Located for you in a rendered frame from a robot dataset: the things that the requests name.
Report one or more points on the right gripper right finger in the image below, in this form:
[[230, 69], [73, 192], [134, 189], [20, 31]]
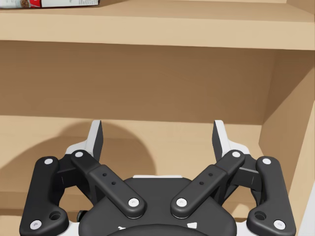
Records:
[[211, 179]]

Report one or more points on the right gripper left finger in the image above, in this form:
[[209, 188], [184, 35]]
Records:
[[103, 179]]

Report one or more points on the pale wooden shelf unit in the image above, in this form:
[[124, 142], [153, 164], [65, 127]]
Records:
[[157, 78]]

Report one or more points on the red and white carton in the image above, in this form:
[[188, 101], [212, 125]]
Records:
[[49, 3]]

